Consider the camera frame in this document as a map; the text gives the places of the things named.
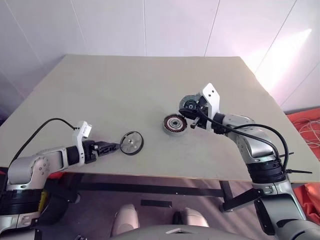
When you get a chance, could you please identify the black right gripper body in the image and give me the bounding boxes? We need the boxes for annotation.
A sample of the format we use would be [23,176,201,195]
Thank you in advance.
[197,96,214,130]

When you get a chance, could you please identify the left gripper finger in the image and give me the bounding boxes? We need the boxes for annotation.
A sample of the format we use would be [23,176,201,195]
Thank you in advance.
[97,146,120,158]
[96,141,121,149]

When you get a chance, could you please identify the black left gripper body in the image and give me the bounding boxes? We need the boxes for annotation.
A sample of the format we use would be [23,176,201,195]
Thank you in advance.
[83,140,101,165]

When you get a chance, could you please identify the silver spoked rotor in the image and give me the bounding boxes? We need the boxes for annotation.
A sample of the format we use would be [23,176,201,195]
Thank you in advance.
[179,94,201,118]

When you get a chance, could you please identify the grey motor housing copper windings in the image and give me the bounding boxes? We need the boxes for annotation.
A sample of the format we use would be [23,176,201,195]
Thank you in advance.
[162,112,188,137]

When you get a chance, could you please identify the black round motor lid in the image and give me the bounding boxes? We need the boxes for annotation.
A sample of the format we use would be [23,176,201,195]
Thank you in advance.
[119,130,146,157]

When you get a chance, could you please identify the small orange fabric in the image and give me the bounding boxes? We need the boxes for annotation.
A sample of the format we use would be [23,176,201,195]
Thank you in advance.
[46,172,64,181]

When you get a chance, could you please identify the black tape strip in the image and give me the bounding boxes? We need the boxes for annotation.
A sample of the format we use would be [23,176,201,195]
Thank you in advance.
[140,199,173,209]

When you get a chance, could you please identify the beige left robot foot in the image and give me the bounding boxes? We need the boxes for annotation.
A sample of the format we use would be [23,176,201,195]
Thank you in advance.
[113,203,140,237]

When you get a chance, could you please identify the beige robot foot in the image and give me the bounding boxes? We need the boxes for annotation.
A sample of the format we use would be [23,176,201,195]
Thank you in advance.
[113,203,140,237]
[173,207,210,229]

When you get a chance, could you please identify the grey robot torso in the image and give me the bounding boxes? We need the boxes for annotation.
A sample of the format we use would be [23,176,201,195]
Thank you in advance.
[109,223,267,240]

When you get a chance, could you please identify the beige right robot foot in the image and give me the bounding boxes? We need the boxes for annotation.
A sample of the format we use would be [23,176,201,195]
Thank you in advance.
[173,207,210,229]

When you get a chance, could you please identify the large orange fabric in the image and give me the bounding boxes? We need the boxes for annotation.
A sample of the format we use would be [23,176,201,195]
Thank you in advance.
[284,106,320,226]

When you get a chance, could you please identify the long black zip tie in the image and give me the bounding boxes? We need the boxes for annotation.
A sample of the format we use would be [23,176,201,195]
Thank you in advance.
[284,169,314,175]

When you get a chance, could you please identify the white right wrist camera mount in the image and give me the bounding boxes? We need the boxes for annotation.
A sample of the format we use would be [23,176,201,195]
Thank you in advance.
[201,83,221,121]

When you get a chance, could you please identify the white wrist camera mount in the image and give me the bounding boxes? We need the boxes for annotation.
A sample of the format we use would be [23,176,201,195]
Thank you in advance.
[201,83,221,121]
[71,120,94,167]

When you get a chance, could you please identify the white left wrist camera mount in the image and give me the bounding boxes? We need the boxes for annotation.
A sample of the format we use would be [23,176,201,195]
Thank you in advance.
[71,120,94,167]

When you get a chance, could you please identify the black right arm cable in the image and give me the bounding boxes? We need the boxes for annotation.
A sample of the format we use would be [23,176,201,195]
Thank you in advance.
[197,106,290,176]

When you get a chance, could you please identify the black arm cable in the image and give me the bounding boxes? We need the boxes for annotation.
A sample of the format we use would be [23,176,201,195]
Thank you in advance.
[9,117,77,166]
[197,106,290,176]

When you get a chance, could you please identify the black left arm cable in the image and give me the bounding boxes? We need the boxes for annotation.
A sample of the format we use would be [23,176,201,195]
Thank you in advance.
[9,117,77,166]

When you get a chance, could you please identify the black metal table frame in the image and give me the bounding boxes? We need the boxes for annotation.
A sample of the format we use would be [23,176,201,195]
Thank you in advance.
[48,173,262,214]

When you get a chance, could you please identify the yellow tool handle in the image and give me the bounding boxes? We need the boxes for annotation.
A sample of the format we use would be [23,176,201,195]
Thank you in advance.
[39,190,49,214]

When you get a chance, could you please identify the white tangled cord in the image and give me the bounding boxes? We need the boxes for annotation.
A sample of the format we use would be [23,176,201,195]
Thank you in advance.
[293,116,320,149]

